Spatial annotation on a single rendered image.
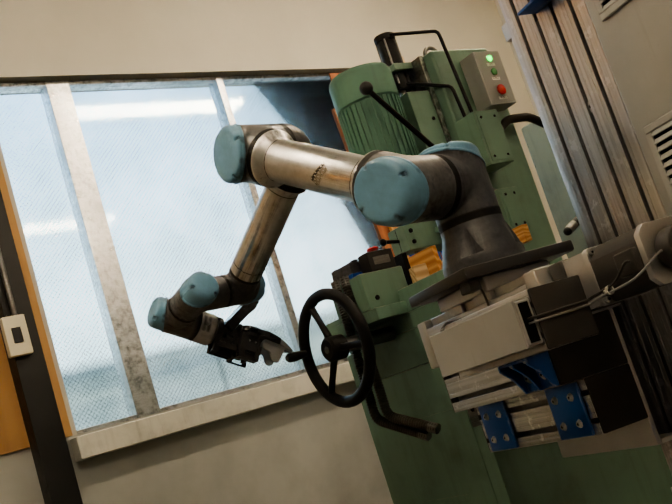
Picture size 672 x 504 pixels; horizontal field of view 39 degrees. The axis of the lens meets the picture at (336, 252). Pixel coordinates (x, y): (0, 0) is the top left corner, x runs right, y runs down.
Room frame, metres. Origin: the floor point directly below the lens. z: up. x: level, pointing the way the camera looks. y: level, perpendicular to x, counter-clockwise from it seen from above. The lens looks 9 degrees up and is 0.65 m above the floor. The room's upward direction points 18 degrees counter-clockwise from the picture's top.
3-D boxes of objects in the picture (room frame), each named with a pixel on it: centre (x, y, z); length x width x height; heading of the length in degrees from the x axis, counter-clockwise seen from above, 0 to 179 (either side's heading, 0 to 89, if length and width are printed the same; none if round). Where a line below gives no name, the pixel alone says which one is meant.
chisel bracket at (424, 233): (2.50, -0.22, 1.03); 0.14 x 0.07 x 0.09; 126
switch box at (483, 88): (2.56, -0.54, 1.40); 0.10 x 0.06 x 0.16; 126
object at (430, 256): (2.42, -0.17, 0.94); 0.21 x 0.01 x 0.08; 36
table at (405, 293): (2.42, -0.12, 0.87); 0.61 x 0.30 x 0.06; 36
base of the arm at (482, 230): (1.70, -0.25, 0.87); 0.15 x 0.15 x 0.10
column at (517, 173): (2.66, -0.44, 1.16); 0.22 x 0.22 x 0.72; 36
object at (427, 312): (2.45, -0.15, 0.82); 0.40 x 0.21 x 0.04; 36
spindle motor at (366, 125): (2.49, -0.20, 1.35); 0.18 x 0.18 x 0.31
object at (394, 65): (2.57, -0.32, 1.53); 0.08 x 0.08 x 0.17; 36
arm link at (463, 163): (1.70, -0.24, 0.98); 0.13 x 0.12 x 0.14; 134
